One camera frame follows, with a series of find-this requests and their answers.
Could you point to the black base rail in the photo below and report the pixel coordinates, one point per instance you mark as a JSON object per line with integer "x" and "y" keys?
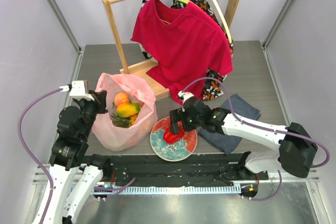
{"x": 198, "y": 170}

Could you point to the white cable duct strip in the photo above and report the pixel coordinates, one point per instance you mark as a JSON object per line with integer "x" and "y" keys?
{"x": 104, "y": 191}

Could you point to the red bell pepper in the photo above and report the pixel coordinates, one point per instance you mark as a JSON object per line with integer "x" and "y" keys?
{"x": 172, "y": 138}

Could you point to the yellow green mango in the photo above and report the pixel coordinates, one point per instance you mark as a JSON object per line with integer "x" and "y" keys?
{"x": 126, "y": 110}

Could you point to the cream wooden hanger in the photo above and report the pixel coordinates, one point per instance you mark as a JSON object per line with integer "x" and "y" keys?
{"x": 224, "y": 23}

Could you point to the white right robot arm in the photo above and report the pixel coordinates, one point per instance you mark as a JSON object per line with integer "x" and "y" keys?
{"x": 291, "y": 146}

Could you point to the red t-shirt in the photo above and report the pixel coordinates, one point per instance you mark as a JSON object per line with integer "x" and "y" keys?
{"x": 186, "y": 43}

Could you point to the pink plastic bag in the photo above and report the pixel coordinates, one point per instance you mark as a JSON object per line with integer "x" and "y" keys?
{"x": 119, "y": 138}

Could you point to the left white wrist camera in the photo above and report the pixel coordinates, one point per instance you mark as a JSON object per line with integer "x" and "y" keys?
{"x": 78, "y": 90}

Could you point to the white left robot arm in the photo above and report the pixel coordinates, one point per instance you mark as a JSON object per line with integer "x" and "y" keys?
{"x": 61, "y": 202}

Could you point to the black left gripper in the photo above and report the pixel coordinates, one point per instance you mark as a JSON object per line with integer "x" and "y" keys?
{"x": 100, "y": 100}

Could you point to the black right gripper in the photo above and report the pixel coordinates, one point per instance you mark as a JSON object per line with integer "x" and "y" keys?
{"x": 177, "y": 116}

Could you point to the orange pineapple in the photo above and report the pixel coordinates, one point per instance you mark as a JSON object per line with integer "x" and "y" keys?
{"x": 123, "y": 122}

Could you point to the orange peach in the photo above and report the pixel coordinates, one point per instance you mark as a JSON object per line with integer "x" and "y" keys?
{"x": 121, "y": 98}

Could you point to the patterned ceramic plate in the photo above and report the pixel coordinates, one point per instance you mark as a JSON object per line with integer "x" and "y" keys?
{"x": 178, "y": 151}

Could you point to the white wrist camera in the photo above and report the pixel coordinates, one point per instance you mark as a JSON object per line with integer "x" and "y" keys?
{"x": 184, "y": 96}
{"x": 78, "y": 90}

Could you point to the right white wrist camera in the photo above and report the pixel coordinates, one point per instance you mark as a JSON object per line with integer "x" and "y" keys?
{"x": 184, "y": 96}

